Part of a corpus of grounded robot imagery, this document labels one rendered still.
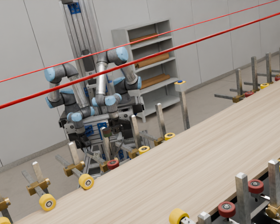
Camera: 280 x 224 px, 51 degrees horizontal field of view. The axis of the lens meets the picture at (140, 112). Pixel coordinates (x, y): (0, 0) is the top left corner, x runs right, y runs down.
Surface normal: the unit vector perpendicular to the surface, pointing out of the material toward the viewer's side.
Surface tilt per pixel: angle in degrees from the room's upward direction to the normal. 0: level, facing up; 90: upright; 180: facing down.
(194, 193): 0
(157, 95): 90
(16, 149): 90
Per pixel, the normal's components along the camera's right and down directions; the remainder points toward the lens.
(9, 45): 0.55, 0.19
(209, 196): -0.19, -0.92
